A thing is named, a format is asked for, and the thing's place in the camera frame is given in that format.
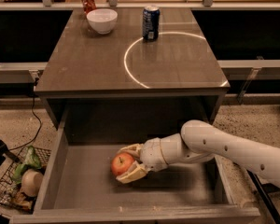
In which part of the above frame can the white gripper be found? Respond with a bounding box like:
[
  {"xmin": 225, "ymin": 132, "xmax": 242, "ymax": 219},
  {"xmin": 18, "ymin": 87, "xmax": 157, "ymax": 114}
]
[{"xmin": 116, "ymin": 138, "xmax": 168, "ymax": 184}]

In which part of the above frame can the red apple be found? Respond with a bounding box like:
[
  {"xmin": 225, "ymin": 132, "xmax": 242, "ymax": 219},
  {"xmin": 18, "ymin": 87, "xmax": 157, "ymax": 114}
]
[{"xmin": 111, "ymin": 152, "xmax": 134, "ymax": 176}]

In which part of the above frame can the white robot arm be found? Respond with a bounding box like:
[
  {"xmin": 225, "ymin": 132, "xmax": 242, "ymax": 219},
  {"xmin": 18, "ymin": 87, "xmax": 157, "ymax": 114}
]
[{"xmin": 117, "ymin": 119, "xmax": 280, "ymax": 188}]

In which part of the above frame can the open grey top drawer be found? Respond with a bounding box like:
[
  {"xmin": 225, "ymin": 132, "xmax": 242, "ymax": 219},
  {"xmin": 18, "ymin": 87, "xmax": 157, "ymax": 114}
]
[{"xmin": 9, "ymin": 97, "xmax": 262, "ymax": 224}]

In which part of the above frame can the grey cabinet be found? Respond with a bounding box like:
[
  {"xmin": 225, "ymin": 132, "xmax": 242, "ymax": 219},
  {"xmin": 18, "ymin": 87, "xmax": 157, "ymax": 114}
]
[{"xmin": 34, "ymin": 7, "xmax": 231, "ymax": 131}]

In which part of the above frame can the green chip bag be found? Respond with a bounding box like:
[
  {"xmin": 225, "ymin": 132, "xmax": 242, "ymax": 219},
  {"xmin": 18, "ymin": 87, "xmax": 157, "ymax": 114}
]
[{"xmin": 11, "ymin": 146, "xmax": 42, "ymax": 184}]

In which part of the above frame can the beige cup in basket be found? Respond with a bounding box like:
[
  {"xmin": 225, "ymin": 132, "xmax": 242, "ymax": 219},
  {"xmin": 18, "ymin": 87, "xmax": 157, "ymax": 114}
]
[{"xmin": 21, "ymin": 169, "xmax": 44, "ymax": 197}]

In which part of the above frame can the blue soda can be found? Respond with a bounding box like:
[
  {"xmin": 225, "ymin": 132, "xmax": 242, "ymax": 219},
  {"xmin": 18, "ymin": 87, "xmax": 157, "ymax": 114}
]
[{"xmin": 142, "ymin": 5, "xmax": 161, "ymax": 41}]

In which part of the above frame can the white bowl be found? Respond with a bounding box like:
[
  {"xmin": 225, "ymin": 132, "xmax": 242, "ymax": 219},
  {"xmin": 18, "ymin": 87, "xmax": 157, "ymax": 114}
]
[{"xmin": 87, "ymin": 8, "xmax": 118, "ymax": 35}]

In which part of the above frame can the black metal leg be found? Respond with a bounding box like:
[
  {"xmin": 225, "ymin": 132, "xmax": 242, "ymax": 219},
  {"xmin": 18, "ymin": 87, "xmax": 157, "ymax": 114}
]
[{"xmin": 247, "ymin": 171, "xmax": 280, "ymax": 224}]

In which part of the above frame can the black power cable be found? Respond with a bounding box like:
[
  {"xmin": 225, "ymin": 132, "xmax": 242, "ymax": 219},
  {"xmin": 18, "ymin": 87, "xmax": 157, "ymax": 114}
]
[{"xmin": 8, "ymin": 77, "xmax": 44, "ymax": 152}]

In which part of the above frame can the wire basket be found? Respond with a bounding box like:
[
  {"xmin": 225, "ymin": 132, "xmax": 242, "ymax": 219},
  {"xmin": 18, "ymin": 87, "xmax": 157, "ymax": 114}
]
[{"xmin": 0, "ymin": 146, "xmax": 52, "ymax": 213}]

